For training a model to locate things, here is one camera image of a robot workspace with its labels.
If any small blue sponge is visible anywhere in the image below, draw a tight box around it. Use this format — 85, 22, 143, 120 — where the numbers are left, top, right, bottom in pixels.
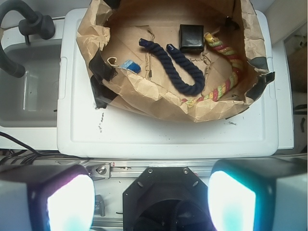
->
120, 59, 141, 74

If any crumpled brown paper bag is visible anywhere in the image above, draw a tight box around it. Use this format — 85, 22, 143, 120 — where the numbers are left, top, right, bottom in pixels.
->
77, 0, 274, 122

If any grey toy sink basin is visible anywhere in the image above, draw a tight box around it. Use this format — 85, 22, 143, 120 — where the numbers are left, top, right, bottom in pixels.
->
0, 20, 64, 128

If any dark navy rope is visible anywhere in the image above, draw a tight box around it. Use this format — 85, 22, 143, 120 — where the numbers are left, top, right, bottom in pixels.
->
138, 38, 205, 96

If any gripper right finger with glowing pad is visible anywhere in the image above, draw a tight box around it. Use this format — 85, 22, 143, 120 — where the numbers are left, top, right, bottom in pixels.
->
208, 159, 308, 231

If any white plastic cooler lid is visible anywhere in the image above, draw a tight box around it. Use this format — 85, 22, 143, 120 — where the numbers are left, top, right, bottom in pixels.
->
57, 9, 279, 159

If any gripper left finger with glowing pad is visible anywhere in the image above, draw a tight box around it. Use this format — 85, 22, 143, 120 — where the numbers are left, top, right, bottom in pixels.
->
0, 165, 95, 231

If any black square box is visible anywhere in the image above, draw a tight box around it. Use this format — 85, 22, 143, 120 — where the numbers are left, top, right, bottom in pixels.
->
179, 24, 204, 53

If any multicolour braided rope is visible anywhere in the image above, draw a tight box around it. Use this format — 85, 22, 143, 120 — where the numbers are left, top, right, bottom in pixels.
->
181, 32, 244, 108

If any aluminium frame rail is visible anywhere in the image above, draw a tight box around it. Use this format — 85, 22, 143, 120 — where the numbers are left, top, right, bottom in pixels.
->
52, 156, 308, 179

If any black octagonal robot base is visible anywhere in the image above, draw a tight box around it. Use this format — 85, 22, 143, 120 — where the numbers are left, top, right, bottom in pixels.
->
123, 167, 215, 231

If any black cable bundle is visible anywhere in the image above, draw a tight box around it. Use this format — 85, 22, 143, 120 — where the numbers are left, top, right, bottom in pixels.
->
0, 131, 82, 167

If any dark grey faucet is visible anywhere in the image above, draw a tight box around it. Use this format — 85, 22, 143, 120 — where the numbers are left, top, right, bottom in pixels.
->
0, 0, 55, 78

